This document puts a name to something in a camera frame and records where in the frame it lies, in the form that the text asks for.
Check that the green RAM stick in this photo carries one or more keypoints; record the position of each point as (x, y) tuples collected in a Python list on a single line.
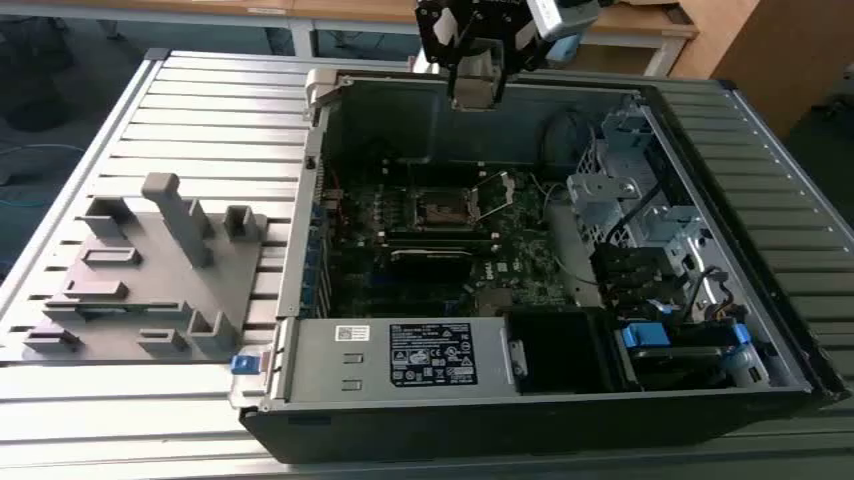
[(109, 310)]

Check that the black disk drive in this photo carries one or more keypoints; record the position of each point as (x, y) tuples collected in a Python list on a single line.
[(674, 365)]

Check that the black PC case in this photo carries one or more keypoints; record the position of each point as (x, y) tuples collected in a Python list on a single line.
[(467, 440)]

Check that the blue case latch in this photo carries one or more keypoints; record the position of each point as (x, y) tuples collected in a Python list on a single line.
[(243, 365)]

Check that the CPU socket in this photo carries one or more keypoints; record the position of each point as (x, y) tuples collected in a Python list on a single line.
[(443, 210)]

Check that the black plastic connector block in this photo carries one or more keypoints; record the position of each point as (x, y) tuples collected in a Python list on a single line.
[(627, 270)]

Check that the silver metal drive cage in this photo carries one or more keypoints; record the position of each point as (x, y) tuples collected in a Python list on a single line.
[(589, 195)]

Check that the installed RAM stick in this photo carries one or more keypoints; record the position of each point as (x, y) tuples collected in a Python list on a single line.
[(436, 235)]

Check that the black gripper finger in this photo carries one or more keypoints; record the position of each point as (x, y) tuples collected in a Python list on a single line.
[(456, 80), (501, 80)]

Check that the green motherboard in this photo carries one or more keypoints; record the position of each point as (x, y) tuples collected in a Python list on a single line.
[(533, 250)]

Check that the grey parts rack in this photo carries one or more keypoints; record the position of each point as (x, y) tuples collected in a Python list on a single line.
[(166, 285)]

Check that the silver CPU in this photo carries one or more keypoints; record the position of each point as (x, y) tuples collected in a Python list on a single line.
[(479, 85)]

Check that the silver chipset heatsink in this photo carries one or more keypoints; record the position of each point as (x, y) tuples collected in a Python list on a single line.
[(495, 300)]

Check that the black expansion card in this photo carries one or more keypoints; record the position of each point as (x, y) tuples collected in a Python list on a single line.
[(429, 267)]

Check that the wooden top desk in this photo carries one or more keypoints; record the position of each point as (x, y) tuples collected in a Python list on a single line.
[(633, 30), (166, 6)]

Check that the silver power supply unit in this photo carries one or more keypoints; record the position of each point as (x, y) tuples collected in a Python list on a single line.
[(320, 365)]

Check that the black office chair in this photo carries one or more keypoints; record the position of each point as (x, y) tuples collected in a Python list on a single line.
[(33, 100)]

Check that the grey plastic case latch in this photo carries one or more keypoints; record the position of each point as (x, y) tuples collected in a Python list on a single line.
[(320, 85)]

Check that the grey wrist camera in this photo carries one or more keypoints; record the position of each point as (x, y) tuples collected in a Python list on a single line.
[(560, 17)]

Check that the blue plastic clip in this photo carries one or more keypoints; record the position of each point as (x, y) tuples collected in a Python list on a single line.
[(740, 335)]

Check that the blue disk carrier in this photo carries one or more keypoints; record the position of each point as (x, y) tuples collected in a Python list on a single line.
[(643, 335)]

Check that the wooden cabinet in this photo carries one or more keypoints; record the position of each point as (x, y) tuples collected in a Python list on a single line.
[(787, 50)]

